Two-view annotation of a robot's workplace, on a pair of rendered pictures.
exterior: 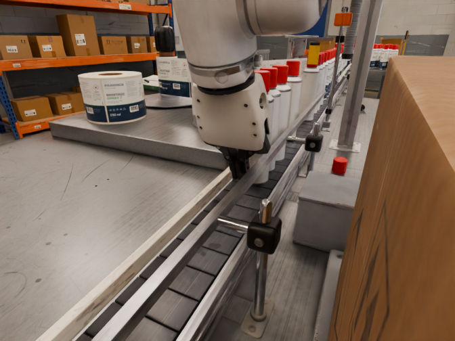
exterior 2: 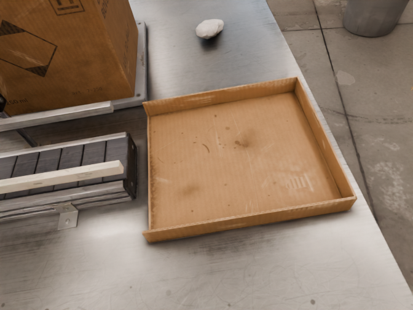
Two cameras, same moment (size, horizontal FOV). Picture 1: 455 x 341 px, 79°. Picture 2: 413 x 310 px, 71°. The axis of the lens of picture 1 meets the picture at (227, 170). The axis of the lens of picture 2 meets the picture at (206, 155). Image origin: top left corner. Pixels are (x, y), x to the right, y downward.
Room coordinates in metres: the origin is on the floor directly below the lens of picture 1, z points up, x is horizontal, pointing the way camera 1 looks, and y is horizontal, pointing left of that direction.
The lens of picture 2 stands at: (0.09, 0.45, 1.24)
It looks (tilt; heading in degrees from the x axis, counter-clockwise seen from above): 55 degrees down; 246
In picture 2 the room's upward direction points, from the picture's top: 11 degrees counter-clockwise
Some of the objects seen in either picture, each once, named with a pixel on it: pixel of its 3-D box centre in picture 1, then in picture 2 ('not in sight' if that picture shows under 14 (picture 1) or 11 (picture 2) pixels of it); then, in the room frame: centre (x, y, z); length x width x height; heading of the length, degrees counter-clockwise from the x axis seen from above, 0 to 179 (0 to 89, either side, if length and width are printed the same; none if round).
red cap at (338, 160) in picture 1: (339, 164); not in sight; (0.64, -0.28, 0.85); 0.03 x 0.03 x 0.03
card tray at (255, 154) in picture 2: not in sight; (232, 149); (-0.07, 0.21, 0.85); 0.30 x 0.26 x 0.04; 155
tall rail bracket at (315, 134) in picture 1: (299, 161); not in sight; (0.51, -0.14, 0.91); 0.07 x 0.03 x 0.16; 65
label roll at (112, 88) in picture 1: (114, 95); not in sight; (0.98, 0.39, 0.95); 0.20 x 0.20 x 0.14
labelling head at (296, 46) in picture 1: (300, 70); not in sight; (1.26, -0.31, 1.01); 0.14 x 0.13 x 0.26; 155
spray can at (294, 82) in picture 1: (289, 103); not in sight; (0.73, -0.16, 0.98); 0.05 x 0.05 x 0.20
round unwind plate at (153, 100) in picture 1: (170, 100); not in sight; (1.25, 0.25, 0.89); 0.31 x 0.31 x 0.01
